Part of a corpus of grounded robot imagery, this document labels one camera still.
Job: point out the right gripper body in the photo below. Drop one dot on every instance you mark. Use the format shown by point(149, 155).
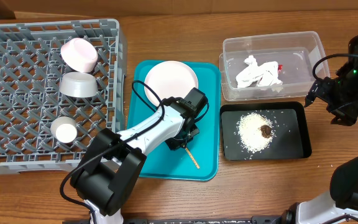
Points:
point(327, 101)

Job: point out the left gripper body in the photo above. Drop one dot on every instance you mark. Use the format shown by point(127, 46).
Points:
point(181, 142)

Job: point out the wooden chopstick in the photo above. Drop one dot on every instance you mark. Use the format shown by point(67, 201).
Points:
point(192, 158)

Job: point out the large white plate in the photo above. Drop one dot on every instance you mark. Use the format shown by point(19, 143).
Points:
point(171, 78)

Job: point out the white rice pile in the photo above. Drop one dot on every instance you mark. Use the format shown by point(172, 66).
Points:
point(249, 133)

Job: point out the brown food scrap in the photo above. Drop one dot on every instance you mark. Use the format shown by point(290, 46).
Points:
point(266, 131)

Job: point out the white napkin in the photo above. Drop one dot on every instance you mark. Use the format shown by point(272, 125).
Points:
point(262, 75)

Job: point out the grey bowl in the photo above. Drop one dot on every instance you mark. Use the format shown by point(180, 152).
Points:
point(78, 85)

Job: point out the white cup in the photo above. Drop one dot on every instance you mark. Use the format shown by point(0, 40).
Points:
point(64, 129)

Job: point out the pink bowl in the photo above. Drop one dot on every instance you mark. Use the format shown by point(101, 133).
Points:
point(79, 55)

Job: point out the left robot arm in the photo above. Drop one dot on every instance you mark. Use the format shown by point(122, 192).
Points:
point(107, 173)

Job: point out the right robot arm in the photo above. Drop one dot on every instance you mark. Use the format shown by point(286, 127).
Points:
point(340, 202)

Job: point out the teal serving tray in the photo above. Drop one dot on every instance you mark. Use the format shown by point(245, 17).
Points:
point(164, 163)

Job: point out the black plastic tray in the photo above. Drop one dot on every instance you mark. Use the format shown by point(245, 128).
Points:
point(289, 122)

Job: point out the clear plastic bin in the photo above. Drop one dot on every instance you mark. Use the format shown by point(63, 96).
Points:
point(296, 52)

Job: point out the grey plastic dish rack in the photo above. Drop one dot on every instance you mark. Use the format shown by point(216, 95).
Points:
point(31, 68)

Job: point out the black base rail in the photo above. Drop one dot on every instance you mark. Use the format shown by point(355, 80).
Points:
point(253, 220)

